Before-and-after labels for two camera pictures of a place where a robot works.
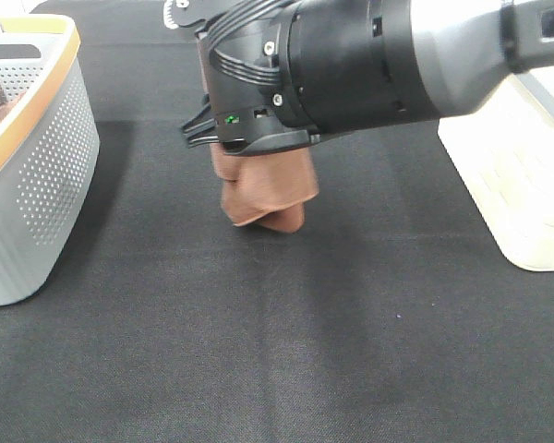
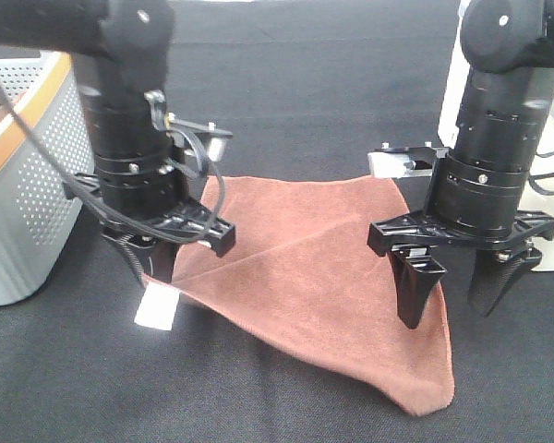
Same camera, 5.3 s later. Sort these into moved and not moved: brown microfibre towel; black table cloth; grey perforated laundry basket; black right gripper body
Moved: black right gripper body; brown microfibre towel
Not moved: black table cloth; grey perforated laundry basket
